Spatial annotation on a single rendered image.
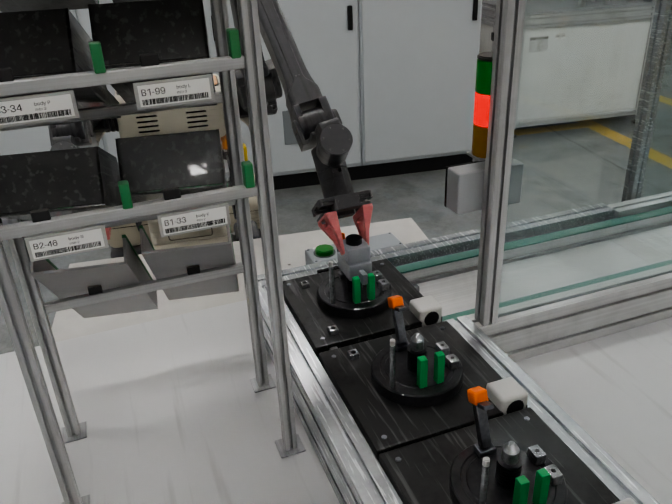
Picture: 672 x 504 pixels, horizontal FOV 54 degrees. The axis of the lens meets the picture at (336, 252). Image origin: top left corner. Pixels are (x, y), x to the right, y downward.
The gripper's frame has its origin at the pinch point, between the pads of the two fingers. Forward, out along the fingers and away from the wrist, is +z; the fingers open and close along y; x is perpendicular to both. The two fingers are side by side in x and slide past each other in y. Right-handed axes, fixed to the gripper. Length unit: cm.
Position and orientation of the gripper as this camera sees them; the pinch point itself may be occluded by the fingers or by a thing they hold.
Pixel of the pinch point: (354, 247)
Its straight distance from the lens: 117.8
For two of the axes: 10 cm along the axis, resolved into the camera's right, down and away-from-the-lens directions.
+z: 2.7, 9.5, -1.8
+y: 9.3, -2.1, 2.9
